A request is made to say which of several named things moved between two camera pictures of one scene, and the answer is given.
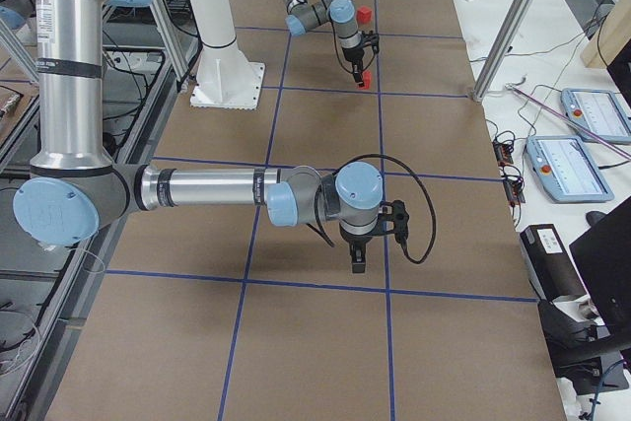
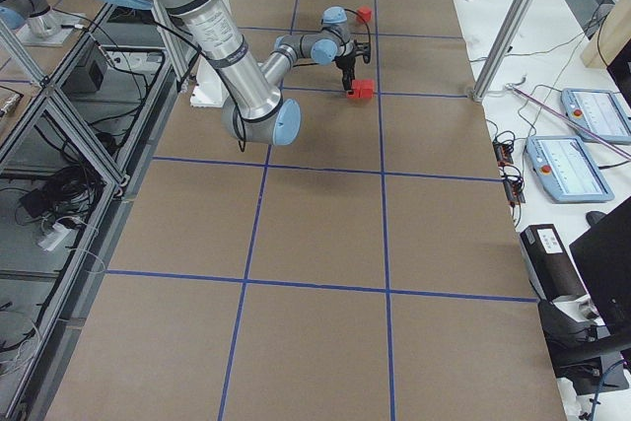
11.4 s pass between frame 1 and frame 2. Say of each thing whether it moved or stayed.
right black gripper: moved
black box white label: stayed
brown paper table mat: stayed
